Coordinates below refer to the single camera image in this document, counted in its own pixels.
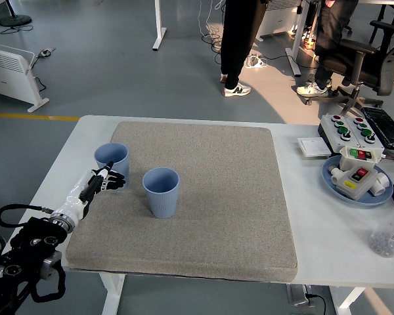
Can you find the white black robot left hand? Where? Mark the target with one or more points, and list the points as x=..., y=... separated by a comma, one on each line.
x=77, y=197

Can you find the blue ribbed cup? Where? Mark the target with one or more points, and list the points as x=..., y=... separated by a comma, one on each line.
x=111, y=153
x=162, y=203

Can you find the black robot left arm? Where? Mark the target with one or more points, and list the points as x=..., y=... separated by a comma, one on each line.
x=36, y=239

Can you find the grey-brown mat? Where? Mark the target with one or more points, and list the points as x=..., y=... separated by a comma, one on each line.
x=216, y=197

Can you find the white panel heater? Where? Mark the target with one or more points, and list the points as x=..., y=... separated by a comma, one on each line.
x=10, y=72
x=279, y=19

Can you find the grey floor socket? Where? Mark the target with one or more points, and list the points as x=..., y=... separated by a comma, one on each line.
x=47, y=51

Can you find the white desk leg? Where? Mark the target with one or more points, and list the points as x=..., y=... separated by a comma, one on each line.
x=159, y=29

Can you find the black fan stand base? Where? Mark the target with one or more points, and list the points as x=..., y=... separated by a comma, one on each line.
x=15, y=20

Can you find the standing person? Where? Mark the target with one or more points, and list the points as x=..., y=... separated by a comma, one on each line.
x=238, y=36

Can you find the white table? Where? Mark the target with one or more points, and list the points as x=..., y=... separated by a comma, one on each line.
x=315, y=236

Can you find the white pipe fitting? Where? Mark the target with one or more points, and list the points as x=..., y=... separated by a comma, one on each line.
x=335, y=175
x=381, y=183

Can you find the white button control box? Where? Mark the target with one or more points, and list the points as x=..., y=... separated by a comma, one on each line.
x=331, y=133
x=356, y=129

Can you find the blue plate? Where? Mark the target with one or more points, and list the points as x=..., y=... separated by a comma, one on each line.
x=381, y=198

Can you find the seated person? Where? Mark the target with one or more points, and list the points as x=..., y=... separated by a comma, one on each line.
x=331, y=29

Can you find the clear bottle red cap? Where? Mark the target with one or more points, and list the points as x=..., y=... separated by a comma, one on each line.
x=389, y=233

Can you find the black wrapped block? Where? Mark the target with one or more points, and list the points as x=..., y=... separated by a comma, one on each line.
x=387, y=128

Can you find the black office chair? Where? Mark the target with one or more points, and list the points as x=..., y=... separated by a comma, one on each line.
x=371, y=69

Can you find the white wall switch plate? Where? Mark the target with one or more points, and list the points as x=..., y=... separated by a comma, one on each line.
x=313, y=147

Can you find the white switch box green red buttons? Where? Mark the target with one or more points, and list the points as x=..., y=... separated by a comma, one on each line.
x=348, y=160

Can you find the white switch box red button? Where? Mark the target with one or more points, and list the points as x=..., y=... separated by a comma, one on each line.
x=354, y=183

